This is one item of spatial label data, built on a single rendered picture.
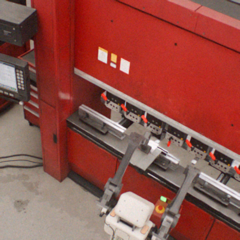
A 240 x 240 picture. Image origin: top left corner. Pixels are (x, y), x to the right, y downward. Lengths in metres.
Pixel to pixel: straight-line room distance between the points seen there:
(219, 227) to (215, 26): 1.65
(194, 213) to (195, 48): 1.43
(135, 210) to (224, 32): 1.19
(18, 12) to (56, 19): 0.28
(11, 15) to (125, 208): 1.57
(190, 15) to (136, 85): 0.78
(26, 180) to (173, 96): 2.07
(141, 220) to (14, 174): 2.20
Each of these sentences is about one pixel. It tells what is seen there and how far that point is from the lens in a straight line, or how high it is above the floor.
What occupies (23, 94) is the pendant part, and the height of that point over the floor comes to 1.31.
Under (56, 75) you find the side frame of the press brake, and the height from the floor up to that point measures 1.43.
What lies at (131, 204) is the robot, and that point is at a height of 1.37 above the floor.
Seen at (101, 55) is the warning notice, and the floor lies 1.66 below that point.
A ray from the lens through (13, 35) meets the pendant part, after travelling 2.98.
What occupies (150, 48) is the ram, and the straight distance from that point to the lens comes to 2.77.
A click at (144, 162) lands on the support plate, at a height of 1.00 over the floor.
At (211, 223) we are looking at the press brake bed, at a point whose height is 0.68.
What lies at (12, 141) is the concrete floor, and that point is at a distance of 4.70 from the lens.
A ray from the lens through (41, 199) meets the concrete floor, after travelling 4.15.
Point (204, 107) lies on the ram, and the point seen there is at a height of 1.65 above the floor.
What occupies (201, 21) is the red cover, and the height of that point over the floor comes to 2.25.
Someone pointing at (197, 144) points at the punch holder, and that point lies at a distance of 3.00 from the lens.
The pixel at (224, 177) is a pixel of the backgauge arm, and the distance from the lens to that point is 3.47.
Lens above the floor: 3.40
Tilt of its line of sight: 44 degrees down
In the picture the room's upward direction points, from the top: 7 degrees clockwise
